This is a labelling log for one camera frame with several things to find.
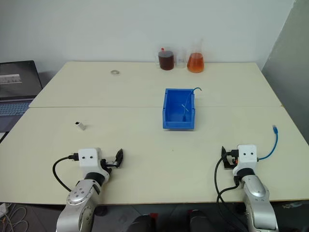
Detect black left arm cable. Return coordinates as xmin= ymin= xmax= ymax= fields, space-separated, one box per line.
xmin=52 ymin=152 xmax=80 ymax=192

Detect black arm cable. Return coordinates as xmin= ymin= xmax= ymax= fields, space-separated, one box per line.
xmin=52 ymin=152 xmax=80 ymax=192
xmin=214 ymin=157 xmax=247 ymax=232

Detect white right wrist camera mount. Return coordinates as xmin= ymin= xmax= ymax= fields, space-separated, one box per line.
xmin=232 ymin=144 xmax=258 ymax=176

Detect open dark laptop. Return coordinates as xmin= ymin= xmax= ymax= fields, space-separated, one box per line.
xmin=0 ymin=60 xmax=43 ymax=143

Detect conical flask with orange liquid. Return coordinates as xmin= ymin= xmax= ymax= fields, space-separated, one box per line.
xmin=186 ymin=38 xmax=206 ymax=73

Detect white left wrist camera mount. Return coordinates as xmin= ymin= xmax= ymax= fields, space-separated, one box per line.
xmin=78 ymin=147 xmax=109 ymax=179

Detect grey floor cables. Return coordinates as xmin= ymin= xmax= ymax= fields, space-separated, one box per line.
xmin=0 ymin=203 xmax=32 ymax=232

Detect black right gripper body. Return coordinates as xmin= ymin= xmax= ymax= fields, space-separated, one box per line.
xmin=226 ymin=149 xmax=240 ymax=170

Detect small empty clear beaker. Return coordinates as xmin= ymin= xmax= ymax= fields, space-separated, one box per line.
xmin=175 ymin=48 xmax=187 ymax=69

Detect thin blue cable with tie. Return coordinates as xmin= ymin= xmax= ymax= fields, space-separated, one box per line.
xmin=181 ymin=87 xmax=203 ymax=122

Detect blue plastic storage bin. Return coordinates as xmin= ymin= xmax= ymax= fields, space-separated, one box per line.
xmin=161 ymin=88 xmax=196 ymax=131

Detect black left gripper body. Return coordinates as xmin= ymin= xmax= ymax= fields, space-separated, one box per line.
xmin=100 ymin=157 xmax=121 ymax=174

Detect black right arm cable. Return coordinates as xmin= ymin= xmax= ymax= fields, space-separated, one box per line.
xmin=214 ymin=157 xmax=247 ymax=232

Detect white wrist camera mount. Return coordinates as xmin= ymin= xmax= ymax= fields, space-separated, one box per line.
xmin=232 ymin=144 xmax=258 ymax=176
xmin=78 ymin=147 xmax=109 ymax=179

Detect blue ethernet cable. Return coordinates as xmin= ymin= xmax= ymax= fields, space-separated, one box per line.
xmin=256 ymin=125 xmax=280 ymax=161

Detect beaker with dark brown liquid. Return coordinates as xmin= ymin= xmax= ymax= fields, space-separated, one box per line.
xmin=154 ymin=46 xmax=175 ymax=71

